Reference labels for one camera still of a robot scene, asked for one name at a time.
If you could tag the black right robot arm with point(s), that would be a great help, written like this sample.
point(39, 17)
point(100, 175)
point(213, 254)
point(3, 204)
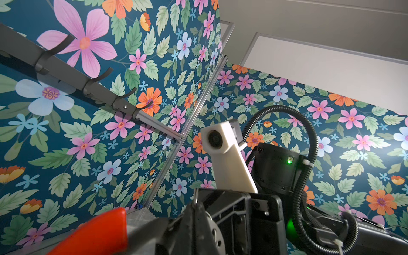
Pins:
point(368, 178)

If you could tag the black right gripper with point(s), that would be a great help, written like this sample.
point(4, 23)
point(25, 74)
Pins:
point(238, 223)

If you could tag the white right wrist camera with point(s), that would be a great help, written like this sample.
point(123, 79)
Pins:
point(224, 143)

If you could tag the aluminium horizontal back bar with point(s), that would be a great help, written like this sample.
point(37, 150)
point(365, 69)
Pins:
point(157, 125)

